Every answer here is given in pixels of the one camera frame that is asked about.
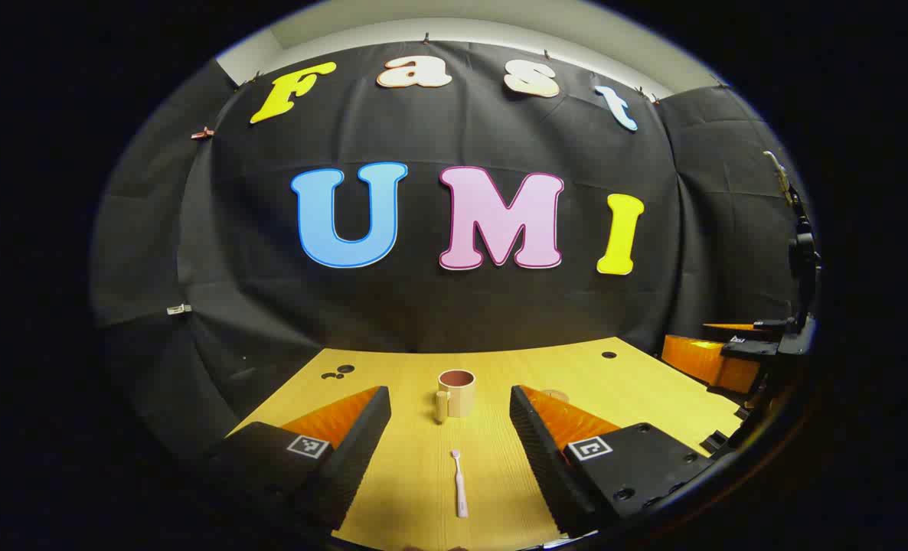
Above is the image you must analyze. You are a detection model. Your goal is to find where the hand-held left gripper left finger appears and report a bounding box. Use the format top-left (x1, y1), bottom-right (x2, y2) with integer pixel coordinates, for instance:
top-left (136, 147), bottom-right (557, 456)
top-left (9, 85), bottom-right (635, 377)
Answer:
top-left (201, 385), bottom-right (392, 532)

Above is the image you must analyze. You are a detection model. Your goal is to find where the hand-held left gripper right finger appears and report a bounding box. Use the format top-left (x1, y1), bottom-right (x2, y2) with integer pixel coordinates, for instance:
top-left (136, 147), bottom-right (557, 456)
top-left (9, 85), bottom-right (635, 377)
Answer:
top-left (509, 384), bottom-right (713, 537)

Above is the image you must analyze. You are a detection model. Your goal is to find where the pink toothbrush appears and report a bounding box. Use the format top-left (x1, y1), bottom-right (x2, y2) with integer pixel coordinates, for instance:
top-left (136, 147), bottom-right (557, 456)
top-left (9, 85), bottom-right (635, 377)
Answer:
top-left (451, 449), bottom-right (470, 520)

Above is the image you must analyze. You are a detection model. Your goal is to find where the beige cup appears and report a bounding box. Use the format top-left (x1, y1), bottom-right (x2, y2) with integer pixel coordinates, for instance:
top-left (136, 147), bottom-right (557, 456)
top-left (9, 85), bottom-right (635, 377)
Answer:
top-left (434, 369), bottom-right (477, 424)

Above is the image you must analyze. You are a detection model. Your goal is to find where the black backdrop cloth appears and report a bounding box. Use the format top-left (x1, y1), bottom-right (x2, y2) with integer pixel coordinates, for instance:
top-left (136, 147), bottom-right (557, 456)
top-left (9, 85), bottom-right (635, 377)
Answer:
top-left (90, 40), bottom-right (816, 464)

